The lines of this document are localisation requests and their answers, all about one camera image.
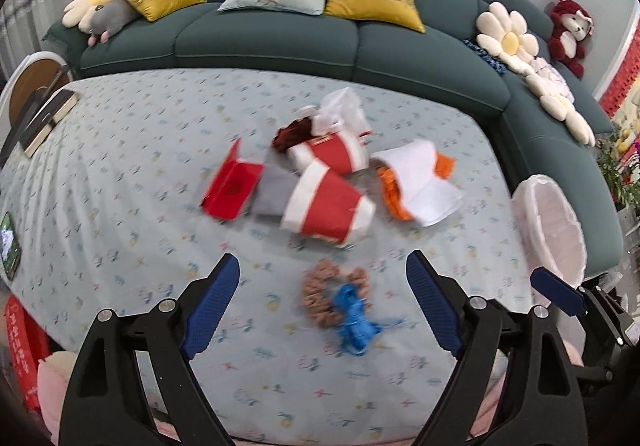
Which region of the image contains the pink cushion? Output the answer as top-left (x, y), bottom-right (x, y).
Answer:
top-left (37, 351), bottom-right (76, 446)

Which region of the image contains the dark hardcover book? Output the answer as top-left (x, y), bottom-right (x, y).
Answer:
top-left (20, 89), bottom-right (79, 158)

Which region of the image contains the light blue printed tablecloth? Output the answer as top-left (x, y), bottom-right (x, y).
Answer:
top-left (0, 68), bottom-right (538, 444)

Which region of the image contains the bin with white liner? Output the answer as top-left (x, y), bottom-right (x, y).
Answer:
top-left (510, 173), bottom-right (587, 307)

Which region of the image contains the round wooden side table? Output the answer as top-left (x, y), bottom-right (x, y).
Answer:
top-left (0, 51), bottom-right (68, 137)

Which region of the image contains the cream flower cushion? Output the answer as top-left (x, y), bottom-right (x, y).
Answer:
top-left (475, 1), bottom-right (540, 77)
top-left (62, 0), bottom-right (123, 32)
top-left (525, 71), bottom-right (597, 147)

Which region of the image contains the black notebook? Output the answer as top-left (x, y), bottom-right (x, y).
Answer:
top-left (0, 94), bottom-right (48, 167)

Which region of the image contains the green potted plant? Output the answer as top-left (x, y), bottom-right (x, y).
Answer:
top-left (595, 126), bottom-right (640, 207)

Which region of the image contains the white frilly cloth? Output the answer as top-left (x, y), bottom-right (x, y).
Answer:
top-left (530, 56), bottom-right (571, 102)

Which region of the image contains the white paper sheet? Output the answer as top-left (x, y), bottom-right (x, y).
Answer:
top-left (370, 139), bottom-right (463, 228)

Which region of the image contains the red cardboard box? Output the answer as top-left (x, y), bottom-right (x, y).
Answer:
top-left (5, 293), bottom-right (51, 409)

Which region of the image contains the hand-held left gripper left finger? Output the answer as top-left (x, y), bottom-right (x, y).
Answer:
top-left (59, 253), bottom-right (241, 446)

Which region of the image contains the grey cloth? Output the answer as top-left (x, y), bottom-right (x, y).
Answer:
top-left (250, 161), bottom-right (306, 217)

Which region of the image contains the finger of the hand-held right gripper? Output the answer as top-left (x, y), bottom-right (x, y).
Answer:
top-left (530, 266), bottom-right (601, 323)

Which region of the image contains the dark brown scrap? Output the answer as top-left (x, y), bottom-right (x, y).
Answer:
top-left (272, 119), bottom-right (316, 154)

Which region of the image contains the grey mouse plush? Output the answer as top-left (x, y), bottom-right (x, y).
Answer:
top-left (87, 0), bottom-right (138, 46)

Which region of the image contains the red bear plush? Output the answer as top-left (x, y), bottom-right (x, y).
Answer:
top-left (546, 0), bottom-right (596, 80)

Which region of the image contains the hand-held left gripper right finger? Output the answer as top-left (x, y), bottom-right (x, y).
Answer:
top-left (405, 250), bottom-right (588, 446)

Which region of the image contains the blue string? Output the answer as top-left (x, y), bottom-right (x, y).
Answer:
top-left (332, 282), bottom-right (403, 357)

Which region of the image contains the red paper cup gold label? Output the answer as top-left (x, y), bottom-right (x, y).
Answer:
top-left (287, 131), bottom-right (371, 175)

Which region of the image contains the blue braided band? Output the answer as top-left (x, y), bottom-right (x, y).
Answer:
top-left (462, 39), bottom-right (506, 74)

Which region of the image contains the red wall decoration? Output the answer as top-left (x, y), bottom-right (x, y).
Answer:
top-left (597, 51), bottom-right (640, 119)

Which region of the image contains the red white paper cup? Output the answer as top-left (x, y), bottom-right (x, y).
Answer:
top-left (280, 160), bottom-right (377, 249)

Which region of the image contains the red carton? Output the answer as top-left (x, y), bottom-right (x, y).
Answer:
top-left (201, 139), bottom-right (264, 222)

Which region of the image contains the teal fabric sofa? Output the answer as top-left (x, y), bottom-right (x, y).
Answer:
top-left (42, 0), bottom-right (626, 277)

